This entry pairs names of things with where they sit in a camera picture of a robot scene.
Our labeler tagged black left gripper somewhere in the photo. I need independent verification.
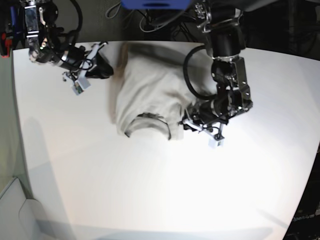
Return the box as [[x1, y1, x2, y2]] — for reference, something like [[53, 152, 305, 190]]
[[184, 92, 253, 125]]

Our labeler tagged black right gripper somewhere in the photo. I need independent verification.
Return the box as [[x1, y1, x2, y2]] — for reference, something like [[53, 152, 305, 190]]
[[28, 46, 115, 80]]

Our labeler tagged beige t-shirt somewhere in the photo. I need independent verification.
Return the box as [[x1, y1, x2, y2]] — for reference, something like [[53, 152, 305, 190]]
[[109, 42, 208, 142]]

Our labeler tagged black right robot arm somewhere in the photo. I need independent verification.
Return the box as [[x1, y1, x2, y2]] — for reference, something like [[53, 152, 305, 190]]
[[23, 0, 114, 81]]

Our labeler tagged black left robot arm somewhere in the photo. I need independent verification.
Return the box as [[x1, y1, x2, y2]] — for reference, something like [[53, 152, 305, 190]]
[[183, 0, 253, 129]]

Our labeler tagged red black tool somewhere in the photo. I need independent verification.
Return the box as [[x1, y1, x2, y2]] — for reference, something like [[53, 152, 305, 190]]
[[0, 32, 12, 58]]

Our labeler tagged blue box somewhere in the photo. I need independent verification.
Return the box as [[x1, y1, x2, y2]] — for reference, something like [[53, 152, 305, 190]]
[[120, 0, 192, 10]]

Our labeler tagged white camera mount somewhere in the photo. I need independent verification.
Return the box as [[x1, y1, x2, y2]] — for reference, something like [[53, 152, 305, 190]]
[[179, 110, 225, 149]]

